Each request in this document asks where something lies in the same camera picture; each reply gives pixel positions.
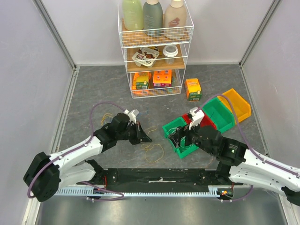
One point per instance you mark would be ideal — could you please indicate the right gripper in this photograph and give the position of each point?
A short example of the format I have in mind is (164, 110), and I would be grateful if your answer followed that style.
(183, 133)

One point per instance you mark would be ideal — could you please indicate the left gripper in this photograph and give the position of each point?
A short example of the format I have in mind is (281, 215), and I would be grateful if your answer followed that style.
(140, 136)

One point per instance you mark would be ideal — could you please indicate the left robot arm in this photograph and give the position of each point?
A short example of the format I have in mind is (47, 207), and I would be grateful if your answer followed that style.
(49, 173)

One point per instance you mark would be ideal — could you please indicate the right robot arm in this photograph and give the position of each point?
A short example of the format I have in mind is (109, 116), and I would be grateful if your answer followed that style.
(240, 164)

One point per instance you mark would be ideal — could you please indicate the front green bin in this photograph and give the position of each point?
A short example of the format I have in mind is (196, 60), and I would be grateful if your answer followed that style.
(169, 129)

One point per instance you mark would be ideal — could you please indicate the green bin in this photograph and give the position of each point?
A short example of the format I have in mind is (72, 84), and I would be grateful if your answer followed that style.
(220, 115)
(169, 129)

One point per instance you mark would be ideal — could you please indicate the red bin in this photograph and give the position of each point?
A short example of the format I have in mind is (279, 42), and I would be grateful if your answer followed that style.
(206, 121)

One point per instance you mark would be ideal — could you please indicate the rear green bin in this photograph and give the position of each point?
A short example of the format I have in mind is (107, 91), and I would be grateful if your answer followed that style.
(220, 115)

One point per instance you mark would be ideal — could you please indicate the sponge box on table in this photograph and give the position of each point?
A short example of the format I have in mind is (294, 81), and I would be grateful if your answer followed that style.
(193, 89)

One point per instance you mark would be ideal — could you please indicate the sponge box in rack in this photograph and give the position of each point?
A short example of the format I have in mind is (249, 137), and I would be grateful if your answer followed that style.
(141, 81)

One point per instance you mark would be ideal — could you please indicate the green sponges in rack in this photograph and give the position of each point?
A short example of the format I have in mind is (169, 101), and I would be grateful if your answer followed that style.
(174, 81)

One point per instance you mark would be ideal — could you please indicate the yellow bin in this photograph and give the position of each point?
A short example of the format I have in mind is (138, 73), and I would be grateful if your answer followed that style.
(241, 106)

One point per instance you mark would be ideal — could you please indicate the pink orange box in rack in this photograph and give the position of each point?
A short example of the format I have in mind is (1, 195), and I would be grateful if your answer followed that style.
(162, 79)

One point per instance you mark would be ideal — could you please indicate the yogurt cup pack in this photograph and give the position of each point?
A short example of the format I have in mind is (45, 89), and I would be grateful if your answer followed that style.
(145, 57)

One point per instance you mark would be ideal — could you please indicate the clear cup with lid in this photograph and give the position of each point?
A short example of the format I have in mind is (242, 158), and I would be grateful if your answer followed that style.
(170, 52)

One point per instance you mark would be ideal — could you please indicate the grey green bottle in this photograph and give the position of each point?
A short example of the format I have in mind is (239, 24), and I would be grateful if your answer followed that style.
(152, 18)

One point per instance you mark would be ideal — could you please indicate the light green bottle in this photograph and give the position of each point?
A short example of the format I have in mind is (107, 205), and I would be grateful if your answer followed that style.
(132, 14)

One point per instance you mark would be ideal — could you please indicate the beige brown bottle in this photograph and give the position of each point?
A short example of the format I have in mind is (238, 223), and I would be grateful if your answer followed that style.
(175, 20)

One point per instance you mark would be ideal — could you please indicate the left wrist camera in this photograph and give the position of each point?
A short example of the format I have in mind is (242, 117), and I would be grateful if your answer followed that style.
(132, 115)

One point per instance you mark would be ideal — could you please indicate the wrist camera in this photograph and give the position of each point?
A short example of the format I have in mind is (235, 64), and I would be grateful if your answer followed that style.
(132, 115)
(197, 116)

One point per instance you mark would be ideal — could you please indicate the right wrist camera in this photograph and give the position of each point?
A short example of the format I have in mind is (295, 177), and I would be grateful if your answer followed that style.
(197, 116)

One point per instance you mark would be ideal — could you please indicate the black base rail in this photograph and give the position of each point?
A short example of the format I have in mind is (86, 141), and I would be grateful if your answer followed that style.
(156, 180)

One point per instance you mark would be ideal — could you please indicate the white cable duct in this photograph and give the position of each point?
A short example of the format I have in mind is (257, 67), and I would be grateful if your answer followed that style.
(90, 191)

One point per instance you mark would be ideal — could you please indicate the white wire shelf rack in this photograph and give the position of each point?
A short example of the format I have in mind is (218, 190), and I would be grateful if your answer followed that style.
(131, 41)

